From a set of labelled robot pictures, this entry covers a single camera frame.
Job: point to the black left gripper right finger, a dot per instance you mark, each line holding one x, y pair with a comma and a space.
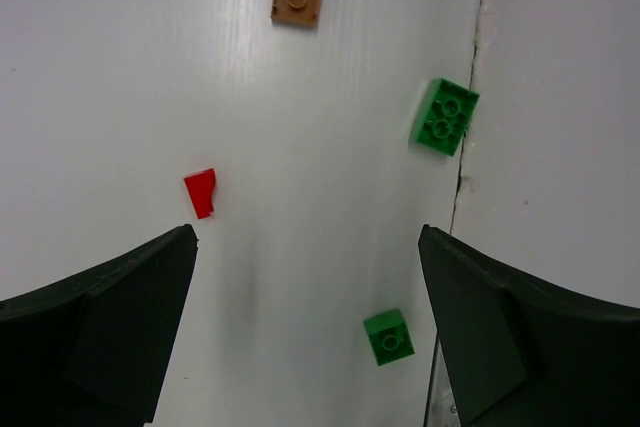
521, 351

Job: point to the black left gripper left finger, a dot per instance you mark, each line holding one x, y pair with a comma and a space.
93, 349

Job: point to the small green lego brick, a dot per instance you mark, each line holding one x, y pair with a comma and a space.
389, 336

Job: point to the red lego wedge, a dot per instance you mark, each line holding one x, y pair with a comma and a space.
201, 187

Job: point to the green lego brick front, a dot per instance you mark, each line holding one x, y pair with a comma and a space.
443, 117

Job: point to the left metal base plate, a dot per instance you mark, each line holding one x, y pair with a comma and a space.
441, 410

